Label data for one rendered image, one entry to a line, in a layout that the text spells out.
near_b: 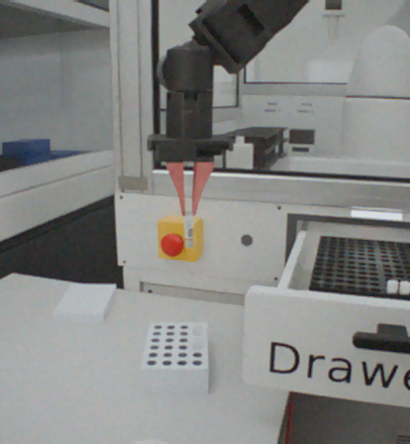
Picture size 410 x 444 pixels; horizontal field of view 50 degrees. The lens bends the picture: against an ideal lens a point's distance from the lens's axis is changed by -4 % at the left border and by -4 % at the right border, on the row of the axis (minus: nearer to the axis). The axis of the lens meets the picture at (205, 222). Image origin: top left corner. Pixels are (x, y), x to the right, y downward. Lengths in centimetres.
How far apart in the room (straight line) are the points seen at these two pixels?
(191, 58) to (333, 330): 33
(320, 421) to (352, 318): 53
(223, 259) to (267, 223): 11
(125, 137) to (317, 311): 52
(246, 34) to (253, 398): 44
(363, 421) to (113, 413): 55
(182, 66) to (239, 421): 41
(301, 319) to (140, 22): 59
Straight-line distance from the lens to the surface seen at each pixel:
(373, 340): 44
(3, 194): 113
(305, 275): 77
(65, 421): 58
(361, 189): 77
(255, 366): 50
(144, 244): 88
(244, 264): 82
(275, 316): 47
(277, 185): 77
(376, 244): 75
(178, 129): 54
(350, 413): 96
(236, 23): 55
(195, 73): 54
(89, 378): 65
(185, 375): 58
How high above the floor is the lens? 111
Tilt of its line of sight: 15 degrees down
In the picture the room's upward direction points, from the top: straight up
